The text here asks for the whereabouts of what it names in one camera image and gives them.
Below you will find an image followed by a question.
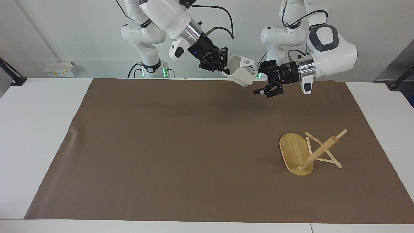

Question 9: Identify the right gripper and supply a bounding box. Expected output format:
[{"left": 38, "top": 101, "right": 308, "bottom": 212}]
[{"left": 189, "top": 32, "right": 229, "bottom": 73}]

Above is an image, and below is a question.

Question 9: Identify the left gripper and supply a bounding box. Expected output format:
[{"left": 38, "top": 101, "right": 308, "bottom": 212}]
[{"left": 253, "top": 59, "right": 301, "bottom": 98}]

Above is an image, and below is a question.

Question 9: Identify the white faceted cup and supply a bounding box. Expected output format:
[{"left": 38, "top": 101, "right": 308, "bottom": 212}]
[{"left": 222, "top": 56, "right": 258, "bottom": 87}]

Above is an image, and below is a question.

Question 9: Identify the wooden cup rack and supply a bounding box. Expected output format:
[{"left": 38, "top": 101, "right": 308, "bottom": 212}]
[{"left": 279, "top": 129, "right": 348, "bottom": 176}]

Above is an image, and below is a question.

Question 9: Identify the black stand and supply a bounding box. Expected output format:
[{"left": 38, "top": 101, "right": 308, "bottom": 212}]
[
  {"left": 387, "top": 66, "right": 414, "bottom": 91},
  {"left": 0, "top": 58, "right": 27, "bottom": 86}
]

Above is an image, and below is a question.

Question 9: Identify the black cable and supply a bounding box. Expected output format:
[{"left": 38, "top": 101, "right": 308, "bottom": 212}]
[
  {"left": 287, "top": 49, "right": 307, "bottom": 61},
  {"left": 282, "top": 0, "right": 329, "bottom": 28},
  {"left": 115, "top": 0, "right": 134, "bottom": 22},
  {"left": 181, "top": 3, "right": 234, "bottom": 40}
]

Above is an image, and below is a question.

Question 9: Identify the white wall socket box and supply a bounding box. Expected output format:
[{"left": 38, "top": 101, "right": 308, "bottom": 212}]
[{"left": 44, "top": 61, "right": 76, "bottom": 78}]

